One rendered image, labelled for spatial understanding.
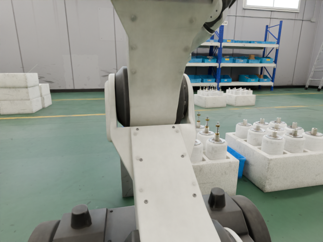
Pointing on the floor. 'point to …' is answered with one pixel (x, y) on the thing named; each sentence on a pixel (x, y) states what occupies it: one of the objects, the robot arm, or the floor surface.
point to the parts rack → (236, 63)
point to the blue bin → (238, 160)
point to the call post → (126, 182)
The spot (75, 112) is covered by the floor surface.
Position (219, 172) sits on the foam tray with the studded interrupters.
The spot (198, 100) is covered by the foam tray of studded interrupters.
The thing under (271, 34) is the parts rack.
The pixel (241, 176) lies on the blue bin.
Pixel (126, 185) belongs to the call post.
